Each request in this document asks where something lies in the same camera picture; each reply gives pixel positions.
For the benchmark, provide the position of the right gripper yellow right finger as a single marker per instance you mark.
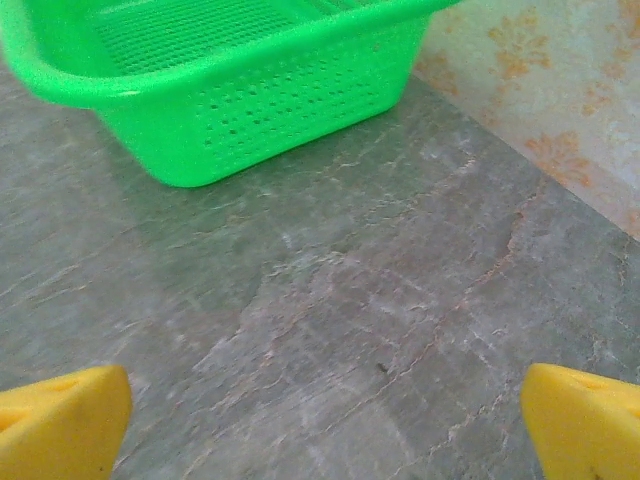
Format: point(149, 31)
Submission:
point(590, 430)

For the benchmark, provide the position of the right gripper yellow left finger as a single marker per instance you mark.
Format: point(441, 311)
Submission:
point(60, 430)

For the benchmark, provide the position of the green perforated plastic basket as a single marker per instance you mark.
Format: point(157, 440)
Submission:
point(250, 100)

